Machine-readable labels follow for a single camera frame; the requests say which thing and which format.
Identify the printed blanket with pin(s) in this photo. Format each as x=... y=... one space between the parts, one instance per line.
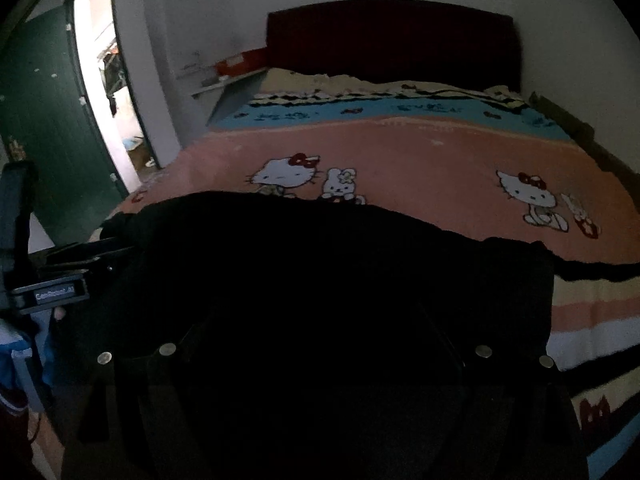
x=425 y=150

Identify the green door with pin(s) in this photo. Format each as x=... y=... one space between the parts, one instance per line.
x=50 y=110

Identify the black garment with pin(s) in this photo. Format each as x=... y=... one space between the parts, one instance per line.
x=325 y=270

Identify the red box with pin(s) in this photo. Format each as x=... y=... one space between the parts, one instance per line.
x=240 y=64

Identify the hanging dark clothes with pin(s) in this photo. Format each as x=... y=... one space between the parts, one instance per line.
x=112 y=85

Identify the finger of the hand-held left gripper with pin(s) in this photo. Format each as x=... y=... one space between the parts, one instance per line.
x=95 y=259
x=85 y=246

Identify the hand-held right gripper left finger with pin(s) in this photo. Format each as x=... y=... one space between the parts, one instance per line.
x=137 y=360

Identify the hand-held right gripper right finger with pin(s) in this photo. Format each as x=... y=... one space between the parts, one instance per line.
x=515 y=364

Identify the white bedside shelf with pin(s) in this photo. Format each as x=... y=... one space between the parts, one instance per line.
x=220 y=86

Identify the dark red headboard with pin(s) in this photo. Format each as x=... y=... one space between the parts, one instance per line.
x=390 y=40

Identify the person's left hand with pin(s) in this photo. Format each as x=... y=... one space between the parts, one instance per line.
x=60 y=313

